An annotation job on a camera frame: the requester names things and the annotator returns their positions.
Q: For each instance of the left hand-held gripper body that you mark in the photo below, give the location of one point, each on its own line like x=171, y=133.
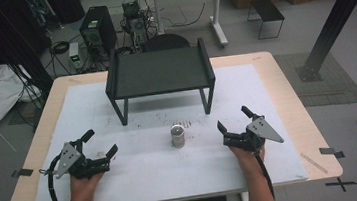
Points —
x=79, y=166

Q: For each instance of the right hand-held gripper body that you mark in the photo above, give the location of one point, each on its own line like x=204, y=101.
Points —
x=257, y=132

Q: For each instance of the silver metal cup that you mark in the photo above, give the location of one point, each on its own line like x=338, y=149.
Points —
x=178, y=137

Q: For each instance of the black metal shelf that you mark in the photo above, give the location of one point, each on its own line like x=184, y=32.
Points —
x=160, y=72

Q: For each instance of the person's left hand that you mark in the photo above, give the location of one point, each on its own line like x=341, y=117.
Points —
x=82, y=188

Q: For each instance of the person's right hand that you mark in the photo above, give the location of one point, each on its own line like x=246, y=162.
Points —
x=250, y=161

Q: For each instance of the white table mat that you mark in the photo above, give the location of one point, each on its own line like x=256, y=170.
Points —
x=160, y=172

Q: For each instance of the black tape piece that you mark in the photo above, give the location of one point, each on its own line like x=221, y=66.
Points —
x=331, y=152
x=23, y=172

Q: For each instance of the small white device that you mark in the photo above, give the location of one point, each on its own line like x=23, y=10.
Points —
x=74, y=54

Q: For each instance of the grey floor mat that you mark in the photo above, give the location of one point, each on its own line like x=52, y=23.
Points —
x=336, y=90

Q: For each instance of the black tape cross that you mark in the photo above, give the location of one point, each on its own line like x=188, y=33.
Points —
x=340, y=184

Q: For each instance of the black round chair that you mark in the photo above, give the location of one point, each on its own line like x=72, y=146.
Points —
x=165, y=42

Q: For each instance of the small black metal stool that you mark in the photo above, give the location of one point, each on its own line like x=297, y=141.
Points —
x=267, y=10

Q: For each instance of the black computer tower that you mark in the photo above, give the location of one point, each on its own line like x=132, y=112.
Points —
x=97, y=30

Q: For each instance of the open computer case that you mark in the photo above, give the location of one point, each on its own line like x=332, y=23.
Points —
x=135, y=23

